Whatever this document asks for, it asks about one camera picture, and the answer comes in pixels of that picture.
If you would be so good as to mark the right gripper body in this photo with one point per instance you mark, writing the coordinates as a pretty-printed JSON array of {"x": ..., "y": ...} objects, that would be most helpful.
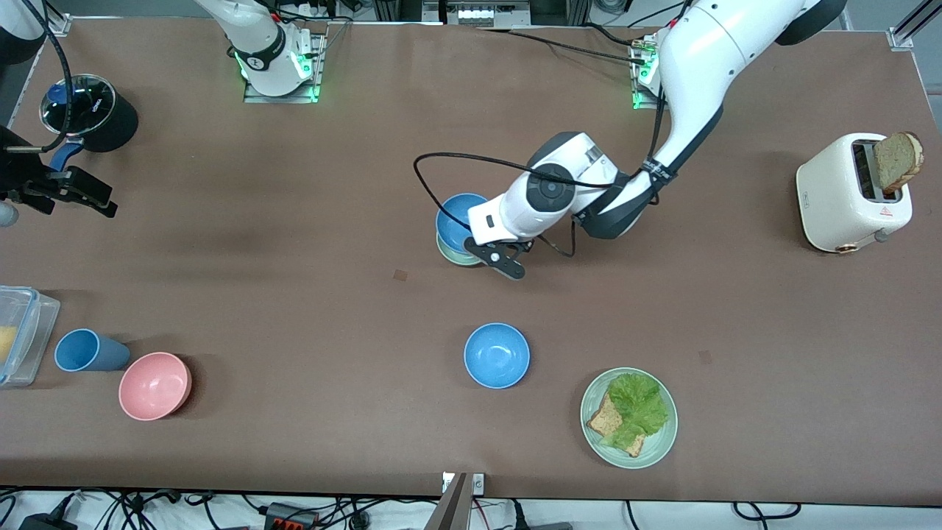
[{"x": 20, "y": 179}]

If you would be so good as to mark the blue bowl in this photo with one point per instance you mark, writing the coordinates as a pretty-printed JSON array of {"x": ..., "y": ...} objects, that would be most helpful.
[
  {"x": 455, "y": 217},
  {"x": 497, "y": 355}
]

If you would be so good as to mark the light green bowl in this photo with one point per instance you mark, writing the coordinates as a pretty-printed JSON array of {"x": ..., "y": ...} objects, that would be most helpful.
[{"x": 450, "y": 258}]

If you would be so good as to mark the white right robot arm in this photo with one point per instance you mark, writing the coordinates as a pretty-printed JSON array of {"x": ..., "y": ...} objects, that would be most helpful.
[{"x": 257, "y": 44}]

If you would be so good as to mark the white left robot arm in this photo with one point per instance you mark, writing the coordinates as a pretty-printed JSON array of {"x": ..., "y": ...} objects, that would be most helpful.
[{"x": 699, "y": 59}]

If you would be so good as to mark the pink bowl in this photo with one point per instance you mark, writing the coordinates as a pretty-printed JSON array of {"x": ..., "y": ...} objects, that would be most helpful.
[{"x": 154, "y": 386}]

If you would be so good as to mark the glass lid blue knob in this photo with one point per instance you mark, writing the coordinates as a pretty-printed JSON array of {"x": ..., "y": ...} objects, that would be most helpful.
[{"x": 92, "y": 103}]

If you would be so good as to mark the clear plastic container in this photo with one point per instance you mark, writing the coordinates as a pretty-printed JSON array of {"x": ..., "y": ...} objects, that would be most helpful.
[{"x": 33, "y": 331}]

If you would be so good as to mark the blue cup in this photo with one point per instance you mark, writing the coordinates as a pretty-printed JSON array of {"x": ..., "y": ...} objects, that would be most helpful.
[{"x": 92, "y": 352}]

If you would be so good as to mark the yellow food item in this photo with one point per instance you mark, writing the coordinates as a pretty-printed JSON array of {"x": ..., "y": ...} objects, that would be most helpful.
[{"x": 6, "y": 344}]

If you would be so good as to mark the white power strip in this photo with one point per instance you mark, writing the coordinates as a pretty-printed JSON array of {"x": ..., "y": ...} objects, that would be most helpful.
[{"x": 486, "y": 13}]

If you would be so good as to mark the brown bread slice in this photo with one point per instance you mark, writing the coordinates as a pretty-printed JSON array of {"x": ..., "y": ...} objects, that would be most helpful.
[{"x": 605, "y": 421}]

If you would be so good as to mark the green lettuce leaf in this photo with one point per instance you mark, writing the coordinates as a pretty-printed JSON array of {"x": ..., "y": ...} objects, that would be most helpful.
[{"x": 640, "y": 405}]

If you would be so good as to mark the light green plate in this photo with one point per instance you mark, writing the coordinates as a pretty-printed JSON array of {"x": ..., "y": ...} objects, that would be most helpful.
[{"x": 659, "y": 445}]

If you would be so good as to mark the grey metal pole clamp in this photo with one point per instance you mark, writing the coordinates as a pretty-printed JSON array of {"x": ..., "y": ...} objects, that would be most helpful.
[{"x": 452, "y": 504}]

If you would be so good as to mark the black power adapter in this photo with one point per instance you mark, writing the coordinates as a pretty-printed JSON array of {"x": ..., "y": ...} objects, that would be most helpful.
[{"x": 48, "y": 523}]

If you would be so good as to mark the cream white toaster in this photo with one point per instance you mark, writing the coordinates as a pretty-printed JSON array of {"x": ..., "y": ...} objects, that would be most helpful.
[{"x": 828, "y": 191}]

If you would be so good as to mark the black red power strip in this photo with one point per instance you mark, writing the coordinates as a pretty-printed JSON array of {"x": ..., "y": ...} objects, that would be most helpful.
[{"x": 291, "y": 517}]

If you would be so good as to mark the dark toast slice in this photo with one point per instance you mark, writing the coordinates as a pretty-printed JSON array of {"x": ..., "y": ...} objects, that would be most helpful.
[{"x": 898, "y": 158}]

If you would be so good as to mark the metal corner bracket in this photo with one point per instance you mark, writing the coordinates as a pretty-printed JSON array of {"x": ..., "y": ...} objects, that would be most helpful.
[
  {"x": 904, "y": 37},
  {"x": 59, "y": 26}
]

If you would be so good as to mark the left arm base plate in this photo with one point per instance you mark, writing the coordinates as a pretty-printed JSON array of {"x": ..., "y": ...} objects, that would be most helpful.
[{"x": 640, "y": 92}]

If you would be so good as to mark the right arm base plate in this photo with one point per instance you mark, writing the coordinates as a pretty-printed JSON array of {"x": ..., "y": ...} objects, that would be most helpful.
[{"x": 315, "y": 70}]

